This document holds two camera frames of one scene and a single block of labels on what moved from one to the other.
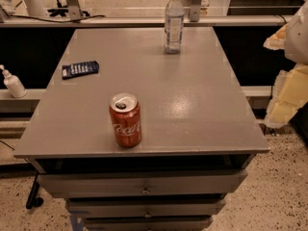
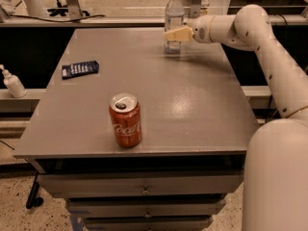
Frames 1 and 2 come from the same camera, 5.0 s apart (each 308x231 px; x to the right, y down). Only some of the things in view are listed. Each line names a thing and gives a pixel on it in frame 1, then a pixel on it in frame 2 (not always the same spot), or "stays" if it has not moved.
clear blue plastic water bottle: [173, 23] stays
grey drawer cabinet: [198, 133] stays
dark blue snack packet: [75, 70] stays
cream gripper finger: [290, 94] -> [198, 29]
